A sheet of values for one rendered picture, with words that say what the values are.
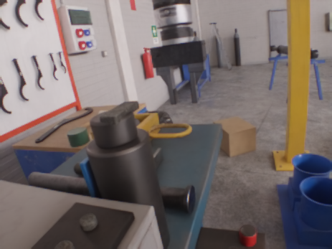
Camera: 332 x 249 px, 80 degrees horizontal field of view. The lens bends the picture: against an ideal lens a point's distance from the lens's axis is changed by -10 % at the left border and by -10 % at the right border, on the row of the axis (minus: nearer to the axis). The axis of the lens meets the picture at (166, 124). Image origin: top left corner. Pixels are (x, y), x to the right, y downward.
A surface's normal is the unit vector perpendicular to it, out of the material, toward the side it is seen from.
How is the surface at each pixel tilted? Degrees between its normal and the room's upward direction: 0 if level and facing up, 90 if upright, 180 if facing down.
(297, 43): 90
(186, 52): 90
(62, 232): 0
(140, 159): 90
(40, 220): 0
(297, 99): 90
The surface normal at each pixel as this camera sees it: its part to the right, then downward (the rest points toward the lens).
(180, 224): -0.15, -0.93
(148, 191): 0.70, 0.15
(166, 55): -0.32, 0.38
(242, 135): 0.19, 0.32
